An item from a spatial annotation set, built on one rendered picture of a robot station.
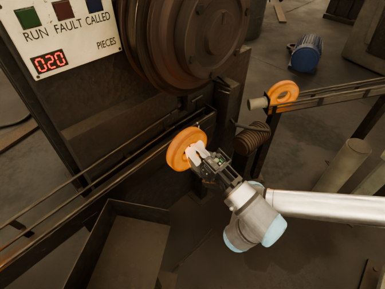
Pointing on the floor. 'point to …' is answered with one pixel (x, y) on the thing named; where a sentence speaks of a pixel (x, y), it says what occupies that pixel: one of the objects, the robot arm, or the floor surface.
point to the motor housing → (247, 148)
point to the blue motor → (306, 54)
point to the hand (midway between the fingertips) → (187, 145)
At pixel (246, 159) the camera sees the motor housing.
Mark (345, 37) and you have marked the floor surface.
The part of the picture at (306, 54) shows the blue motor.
